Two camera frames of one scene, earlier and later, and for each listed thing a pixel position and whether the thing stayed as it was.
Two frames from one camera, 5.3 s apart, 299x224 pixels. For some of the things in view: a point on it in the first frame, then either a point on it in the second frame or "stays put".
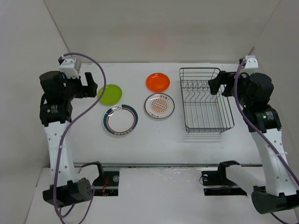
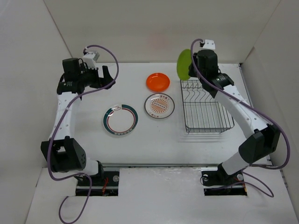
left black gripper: (86, 91) to (100, 81)
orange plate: (158, 82) stays put
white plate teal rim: (120, 120) stays put
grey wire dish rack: (203, 111) stays put
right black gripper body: (243, 81) to (192, 72)
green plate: (112, 94) to (184, 61)
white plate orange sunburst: (159, 105) stays put
